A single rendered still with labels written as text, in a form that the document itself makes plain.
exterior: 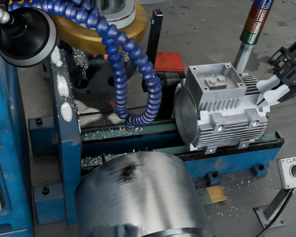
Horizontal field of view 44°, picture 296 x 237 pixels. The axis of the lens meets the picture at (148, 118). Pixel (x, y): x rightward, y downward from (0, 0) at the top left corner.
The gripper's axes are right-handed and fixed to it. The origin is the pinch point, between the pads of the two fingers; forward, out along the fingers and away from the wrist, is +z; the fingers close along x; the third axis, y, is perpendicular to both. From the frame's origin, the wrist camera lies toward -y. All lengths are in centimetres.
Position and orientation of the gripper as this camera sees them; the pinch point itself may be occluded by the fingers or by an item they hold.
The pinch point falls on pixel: (263, 103)
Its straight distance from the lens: 99.3
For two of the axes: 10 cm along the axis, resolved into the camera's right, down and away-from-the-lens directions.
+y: -7.6, -2.5, -6.0
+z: -5.9, 6.4, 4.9
